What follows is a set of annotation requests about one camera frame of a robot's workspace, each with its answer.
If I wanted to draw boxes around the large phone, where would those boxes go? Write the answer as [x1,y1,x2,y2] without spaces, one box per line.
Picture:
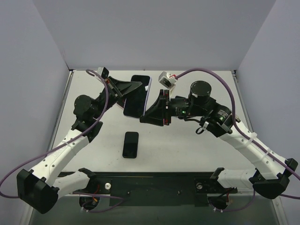
[123,75,152,119]

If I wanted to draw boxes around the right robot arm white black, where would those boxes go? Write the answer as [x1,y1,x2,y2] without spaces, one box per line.
[140,81,298,199]

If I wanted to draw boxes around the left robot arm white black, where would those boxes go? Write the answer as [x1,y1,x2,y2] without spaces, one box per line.
[16,77,143,214]

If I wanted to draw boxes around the small black phone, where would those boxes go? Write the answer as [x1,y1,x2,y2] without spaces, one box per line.
[122,132,139,158]

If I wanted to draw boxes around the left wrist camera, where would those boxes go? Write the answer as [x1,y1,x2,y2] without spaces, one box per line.
[97,67,109,80]

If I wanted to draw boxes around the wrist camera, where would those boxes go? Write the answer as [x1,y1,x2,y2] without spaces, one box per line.
[97,67,109,80]
[158,71,177,96]

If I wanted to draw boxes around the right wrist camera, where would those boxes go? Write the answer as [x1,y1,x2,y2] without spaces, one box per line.
[158,71,177,96]

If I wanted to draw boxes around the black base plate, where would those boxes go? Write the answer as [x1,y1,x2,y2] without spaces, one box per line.
[77,172,237,208]

